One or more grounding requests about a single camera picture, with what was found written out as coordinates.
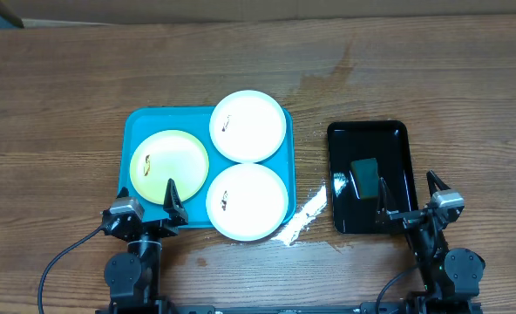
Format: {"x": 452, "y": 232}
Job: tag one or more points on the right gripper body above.
{"x": 410, "y": 218}

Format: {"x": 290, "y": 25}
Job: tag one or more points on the white plate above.
{"x": 247, "y": 202}
{"x": 247, "y": 126}

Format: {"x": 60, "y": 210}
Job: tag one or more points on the teal plastic tray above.
{"x": 195, "y": 120}

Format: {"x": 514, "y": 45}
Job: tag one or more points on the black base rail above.
{"x": 363, "y": 308}

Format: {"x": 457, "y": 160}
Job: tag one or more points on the green yellow sponge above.
{"x": 364, "y": 174}

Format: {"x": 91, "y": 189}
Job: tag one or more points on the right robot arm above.
{"x": 451, "y": 276}

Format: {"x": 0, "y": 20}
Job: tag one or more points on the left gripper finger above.
{"x": 124, "y": 192}
{"x": 172, "y": 203}

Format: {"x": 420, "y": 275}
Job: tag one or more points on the yellow plate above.
{"x": 169, "y": 155}

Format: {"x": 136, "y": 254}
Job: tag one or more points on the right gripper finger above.
{"x": 435, "y": 184}
{"x": 386, "y": 203}

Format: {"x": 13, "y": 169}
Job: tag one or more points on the black rectangular tray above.
{"x": 387, "y": 142}

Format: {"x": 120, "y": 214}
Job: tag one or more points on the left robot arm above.
{"x": 134, "y": 275}

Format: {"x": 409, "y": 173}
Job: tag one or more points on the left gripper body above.
{"x": 159, "y": 230}

